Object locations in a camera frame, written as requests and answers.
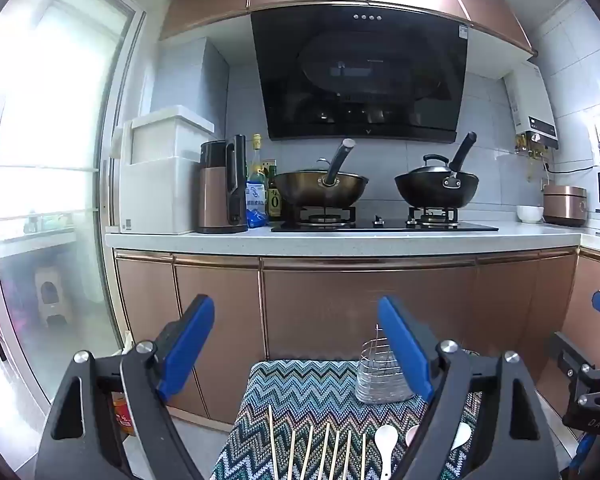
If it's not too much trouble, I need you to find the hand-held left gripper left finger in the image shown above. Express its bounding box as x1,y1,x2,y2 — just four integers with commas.
34,294,216,480

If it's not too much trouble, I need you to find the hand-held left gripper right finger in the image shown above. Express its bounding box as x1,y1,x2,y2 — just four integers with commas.
377,295,561,480

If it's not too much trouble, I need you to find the metal wire utensil holder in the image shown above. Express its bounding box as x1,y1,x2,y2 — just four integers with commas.
359,324,402,392

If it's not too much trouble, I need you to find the row of wooden chopsticks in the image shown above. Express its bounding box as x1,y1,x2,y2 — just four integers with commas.
267,405,368,480

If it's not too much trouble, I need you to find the person's right hand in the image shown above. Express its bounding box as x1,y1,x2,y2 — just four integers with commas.
570,433,598,476

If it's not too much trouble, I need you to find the orange labelled bottle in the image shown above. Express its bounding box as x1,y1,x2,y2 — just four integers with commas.
111,391,137,436

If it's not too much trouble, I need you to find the zigzag knit cloth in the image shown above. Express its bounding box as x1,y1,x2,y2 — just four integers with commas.
210,358,483,480

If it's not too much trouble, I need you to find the copper rice cooker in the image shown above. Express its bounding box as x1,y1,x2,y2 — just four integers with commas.
543,185,588,226

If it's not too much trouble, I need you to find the white bowl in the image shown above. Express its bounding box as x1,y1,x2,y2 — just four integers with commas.
516,204,545,224

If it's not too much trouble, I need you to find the black gas stove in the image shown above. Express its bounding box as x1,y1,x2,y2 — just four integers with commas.
271,205,499,233

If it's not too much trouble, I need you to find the plastic stool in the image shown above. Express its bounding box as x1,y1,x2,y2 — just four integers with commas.
34,267,74,329

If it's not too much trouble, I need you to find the copper thermos kettle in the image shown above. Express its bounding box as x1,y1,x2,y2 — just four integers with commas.
196,134,250,235

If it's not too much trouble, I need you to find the blue plastic bag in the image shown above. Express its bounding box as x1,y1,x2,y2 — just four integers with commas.
245,180,271,229

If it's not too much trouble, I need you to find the black wok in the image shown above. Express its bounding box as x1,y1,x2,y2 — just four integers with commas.
394,131,480,209

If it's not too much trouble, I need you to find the white storage container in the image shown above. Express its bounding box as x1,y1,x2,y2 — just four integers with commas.
121,105,216,236

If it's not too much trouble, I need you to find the dark labelled bottle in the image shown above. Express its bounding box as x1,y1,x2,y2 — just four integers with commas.
266,165,284,222

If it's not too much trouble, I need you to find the dark pot lid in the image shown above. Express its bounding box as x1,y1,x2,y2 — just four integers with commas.
407,154,454,177

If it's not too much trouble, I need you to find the bronze wok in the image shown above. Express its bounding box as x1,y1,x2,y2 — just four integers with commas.
272,138,370,209

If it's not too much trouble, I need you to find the yellow cap oil bottle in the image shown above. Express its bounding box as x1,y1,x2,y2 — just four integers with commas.
247,133,270,186

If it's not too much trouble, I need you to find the white water heater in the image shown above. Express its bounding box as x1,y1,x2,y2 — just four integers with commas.
503,62,560,151

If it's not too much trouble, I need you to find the glass sliding door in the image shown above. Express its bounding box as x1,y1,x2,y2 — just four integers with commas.
0,0,147,411

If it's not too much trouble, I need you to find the white pipe casing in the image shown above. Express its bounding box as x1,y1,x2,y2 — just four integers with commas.
152,37,231,142

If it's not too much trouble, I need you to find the black range hood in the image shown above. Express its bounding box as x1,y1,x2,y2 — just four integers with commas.
250,2,470,143

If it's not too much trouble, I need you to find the copper upper cabinet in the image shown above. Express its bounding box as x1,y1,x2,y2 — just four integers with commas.
159,0,537,58

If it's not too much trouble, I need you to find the black power cable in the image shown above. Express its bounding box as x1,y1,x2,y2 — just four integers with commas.
544,160,597,177

